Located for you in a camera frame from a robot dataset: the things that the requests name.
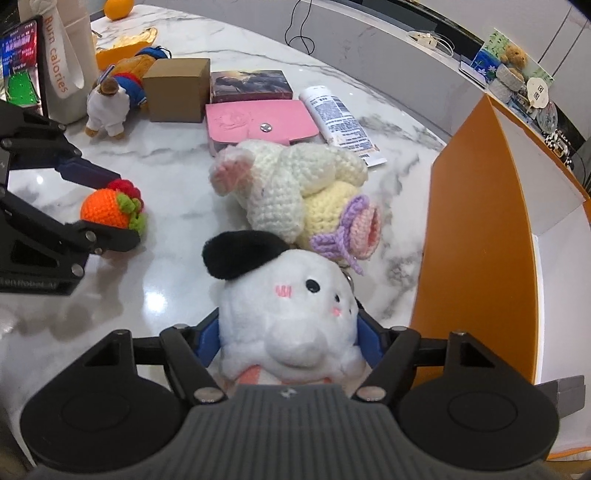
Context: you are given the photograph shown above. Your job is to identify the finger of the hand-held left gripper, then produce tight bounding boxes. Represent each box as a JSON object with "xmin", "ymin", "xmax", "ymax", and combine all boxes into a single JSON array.
[
  {"xmin": 0, "ymin": 187, "xmax": 141, "ymax": 257},
  {"xmin": 0, "ymin": 111, "xmax": 122, "ymax": 191}
]

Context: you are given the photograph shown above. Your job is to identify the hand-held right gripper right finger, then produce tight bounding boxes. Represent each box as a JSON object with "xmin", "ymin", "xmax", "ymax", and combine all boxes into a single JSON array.
[{"xmin": 355, "ymin": 307, "xmax": 506, "ymax": 403}]

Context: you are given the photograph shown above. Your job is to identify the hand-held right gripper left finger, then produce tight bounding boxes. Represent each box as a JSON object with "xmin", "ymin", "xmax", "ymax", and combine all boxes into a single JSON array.
[{"xmin": 83, "ymin": 308, "xmax": 228, "ymax": 404}]

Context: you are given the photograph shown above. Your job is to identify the orange crochet fruit toy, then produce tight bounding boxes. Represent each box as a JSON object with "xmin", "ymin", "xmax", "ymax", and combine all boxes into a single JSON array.
[{"xmin": 80, "ymin": 180, "xmax": 147, "ymax": 243}]

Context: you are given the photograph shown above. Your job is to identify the white plush toy black ear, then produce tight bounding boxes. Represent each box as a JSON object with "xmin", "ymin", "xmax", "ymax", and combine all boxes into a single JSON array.
[{"xmin": 202, "ymin": 231, "xmax": 370, "ymax": 386}]

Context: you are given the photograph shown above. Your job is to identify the orange plush blue outfit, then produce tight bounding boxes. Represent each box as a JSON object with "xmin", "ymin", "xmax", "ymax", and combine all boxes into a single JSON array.
[{"xmin": 108, "ymin": 46, "xmax": 174, "ymax": 114}]

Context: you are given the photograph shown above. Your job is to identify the brown cardboard box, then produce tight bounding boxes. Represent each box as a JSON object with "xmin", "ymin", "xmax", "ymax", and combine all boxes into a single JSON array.
[{"xmin": 141, "ymin": 58, "xmax": 211, "ymax": 123}]

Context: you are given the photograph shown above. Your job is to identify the orange storage box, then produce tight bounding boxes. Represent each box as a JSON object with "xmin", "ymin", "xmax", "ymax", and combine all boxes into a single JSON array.
[{"xmin": 409, "ymin": 95, "xmax": 591, "ymax": 460}]

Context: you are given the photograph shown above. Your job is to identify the white yellow crochet bunny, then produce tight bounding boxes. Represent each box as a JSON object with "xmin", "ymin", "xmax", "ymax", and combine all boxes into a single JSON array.
[{"xmin": 209, "ymin": 140, "xmax": 384, "ymax": 278}]

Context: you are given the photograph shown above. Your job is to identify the brown bear plush white clothes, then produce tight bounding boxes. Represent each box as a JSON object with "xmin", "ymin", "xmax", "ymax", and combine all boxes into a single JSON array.
[{"xmin": 84, "ymin": 65, "xmax": 132, "ymax": 139}]

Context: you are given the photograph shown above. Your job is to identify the white tote bag orange print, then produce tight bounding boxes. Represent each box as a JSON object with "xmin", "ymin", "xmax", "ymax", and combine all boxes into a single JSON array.
[{"xmin": 28, "ymin": 0, "xmax": 100, "ymax": 124}]

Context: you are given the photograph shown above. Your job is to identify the lit display screen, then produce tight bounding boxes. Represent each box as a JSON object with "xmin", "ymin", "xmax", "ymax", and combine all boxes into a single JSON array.
[{"xmin": 0, "ymin": 19, "xmax": 47, "ymax": 116}]

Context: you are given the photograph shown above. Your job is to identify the dark printed flat box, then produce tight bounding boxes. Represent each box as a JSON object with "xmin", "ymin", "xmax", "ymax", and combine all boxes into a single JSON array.
[{"xmin": 210, "ymin": 69, "xmax": 293, "ymax": 104}]

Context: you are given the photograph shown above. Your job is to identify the grey block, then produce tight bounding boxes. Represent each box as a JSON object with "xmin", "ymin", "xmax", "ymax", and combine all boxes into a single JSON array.
[{"xmin": 540, "ymin": 375, "xmax": 585, "ymax": 417}]

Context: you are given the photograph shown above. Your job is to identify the white tube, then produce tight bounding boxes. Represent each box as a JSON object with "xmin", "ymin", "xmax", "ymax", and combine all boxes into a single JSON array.
[{"xmin": 299, "ymin": 86, "xmax": 387, "ymax": 168}]

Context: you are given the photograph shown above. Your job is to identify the white woven basket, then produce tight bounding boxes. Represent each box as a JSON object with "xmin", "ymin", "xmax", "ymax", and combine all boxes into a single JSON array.
[
  {"xmin": 488, "ymin": 78, "xmax": 516, "ymax": 105},
  {"xmin": 496, "ymin": 65, "xmax": 527, "ymax": 89}
]

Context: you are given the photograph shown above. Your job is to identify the round patterned hand fan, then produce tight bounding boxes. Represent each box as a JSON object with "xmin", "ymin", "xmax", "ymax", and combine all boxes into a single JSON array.
[{"xmin": 536, "ymin": 99, "xmax": 560, "ymax": 133}]

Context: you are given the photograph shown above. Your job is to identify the white flat device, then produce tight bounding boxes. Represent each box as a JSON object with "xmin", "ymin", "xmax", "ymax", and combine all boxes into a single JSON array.
[{"xmin": 459, "ymin": 53, "xmax": 488, "ymax": 87}]

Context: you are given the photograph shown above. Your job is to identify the round white hand fan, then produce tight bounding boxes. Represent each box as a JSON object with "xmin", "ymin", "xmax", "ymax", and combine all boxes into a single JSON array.
[{"xmin": 526, "ymin": 76, "xmax": 551, "ymax": 110}]

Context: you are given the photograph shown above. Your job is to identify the lotus picture card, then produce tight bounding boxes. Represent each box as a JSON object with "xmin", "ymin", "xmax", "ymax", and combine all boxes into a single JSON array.
[{"xmin": 471, "ymin": 28, "xmax": 555, "ymax": 89}]

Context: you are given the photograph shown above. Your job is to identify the small brown teddy bear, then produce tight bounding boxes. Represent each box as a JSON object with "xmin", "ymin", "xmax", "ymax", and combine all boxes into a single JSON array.
[{"xmin": 501, "ymin": 45, "xmax": 530, "ymax": 71}]

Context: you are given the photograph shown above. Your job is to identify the black cable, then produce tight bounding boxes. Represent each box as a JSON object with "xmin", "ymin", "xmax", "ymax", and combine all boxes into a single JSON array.
[{"xmin": 283, "ymin": 0, "xmax": 315, "ymax": 56}]

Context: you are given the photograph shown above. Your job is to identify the white cable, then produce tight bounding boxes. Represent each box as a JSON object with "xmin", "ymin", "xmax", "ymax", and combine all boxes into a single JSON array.
[{"xmin": 429, "ymin": 31, "xmax": 457, "ymax": 59}]

